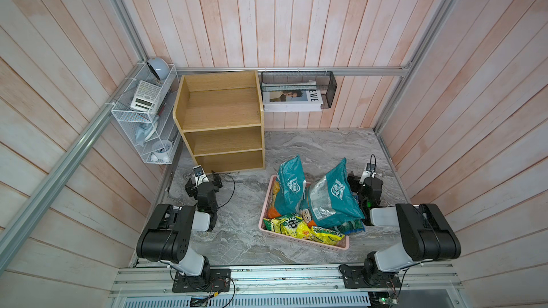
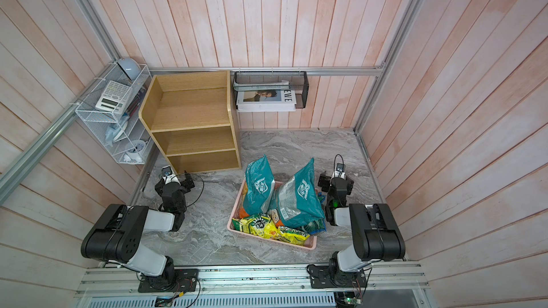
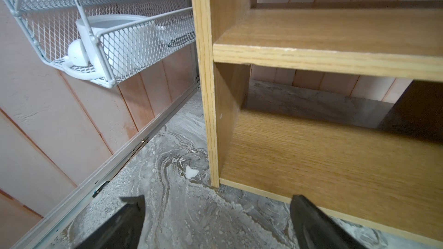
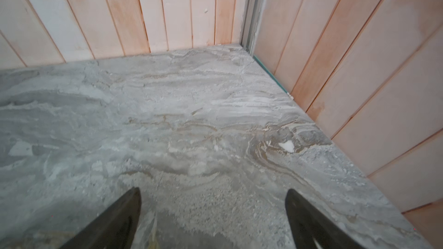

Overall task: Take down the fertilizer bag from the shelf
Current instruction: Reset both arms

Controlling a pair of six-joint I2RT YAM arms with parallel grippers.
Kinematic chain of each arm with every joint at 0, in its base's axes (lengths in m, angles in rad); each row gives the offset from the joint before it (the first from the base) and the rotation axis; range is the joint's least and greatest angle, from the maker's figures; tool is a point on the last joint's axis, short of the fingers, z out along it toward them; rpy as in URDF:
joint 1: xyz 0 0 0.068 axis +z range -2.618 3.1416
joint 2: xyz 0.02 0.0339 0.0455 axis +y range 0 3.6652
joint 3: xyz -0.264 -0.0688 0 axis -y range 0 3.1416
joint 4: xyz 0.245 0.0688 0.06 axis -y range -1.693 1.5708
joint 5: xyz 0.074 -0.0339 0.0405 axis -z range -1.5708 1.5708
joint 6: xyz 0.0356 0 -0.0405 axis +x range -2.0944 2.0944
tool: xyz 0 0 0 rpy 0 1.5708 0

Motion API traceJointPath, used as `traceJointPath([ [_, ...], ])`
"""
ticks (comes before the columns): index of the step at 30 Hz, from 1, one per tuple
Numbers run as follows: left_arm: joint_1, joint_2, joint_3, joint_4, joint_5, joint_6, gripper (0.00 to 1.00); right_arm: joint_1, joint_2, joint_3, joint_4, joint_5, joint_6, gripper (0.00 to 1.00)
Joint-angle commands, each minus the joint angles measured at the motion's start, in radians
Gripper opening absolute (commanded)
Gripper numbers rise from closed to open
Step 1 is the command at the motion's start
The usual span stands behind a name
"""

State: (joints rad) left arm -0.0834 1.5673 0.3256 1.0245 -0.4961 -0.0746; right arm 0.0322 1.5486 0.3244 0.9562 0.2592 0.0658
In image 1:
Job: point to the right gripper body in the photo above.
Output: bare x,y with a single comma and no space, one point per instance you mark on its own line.
355,186

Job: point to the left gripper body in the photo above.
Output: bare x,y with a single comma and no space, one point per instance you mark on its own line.
216,184

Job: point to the teal orange bag front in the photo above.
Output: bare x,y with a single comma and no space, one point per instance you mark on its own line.
328,202

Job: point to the teal orange bag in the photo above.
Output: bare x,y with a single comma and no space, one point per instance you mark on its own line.
328,202
291,183

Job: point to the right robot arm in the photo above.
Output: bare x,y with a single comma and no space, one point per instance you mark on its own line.
425,236

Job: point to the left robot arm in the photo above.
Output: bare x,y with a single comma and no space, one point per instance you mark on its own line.
167,234

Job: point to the wooden three-tier shelf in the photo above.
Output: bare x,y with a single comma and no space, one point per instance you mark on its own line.
221,120

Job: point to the pink plastic basket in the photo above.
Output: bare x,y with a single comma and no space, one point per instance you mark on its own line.
342,245

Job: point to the light blue cloth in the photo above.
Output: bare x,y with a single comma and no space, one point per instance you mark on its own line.
145,131

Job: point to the white hardcover book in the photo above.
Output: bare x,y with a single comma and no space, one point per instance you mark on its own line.
292,97

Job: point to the white calculator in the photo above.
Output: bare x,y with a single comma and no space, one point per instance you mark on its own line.
146,98

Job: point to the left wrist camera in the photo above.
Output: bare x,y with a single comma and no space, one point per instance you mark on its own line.
199,175

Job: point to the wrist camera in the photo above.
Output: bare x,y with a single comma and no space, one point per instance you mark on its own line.
370,169
199,175

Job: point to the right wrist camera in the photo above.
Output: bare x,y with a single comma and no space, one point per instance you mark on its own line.
370,169

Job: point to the black mesh wall shelf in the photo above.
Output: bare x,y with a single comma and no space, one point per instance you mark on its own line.
325,81

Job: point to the white wire mesh rack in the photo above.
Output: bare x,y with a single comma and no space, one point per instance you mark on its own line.
129,119

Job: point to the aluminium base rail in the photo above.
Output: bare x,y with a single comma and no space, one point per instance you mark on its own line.
430,285

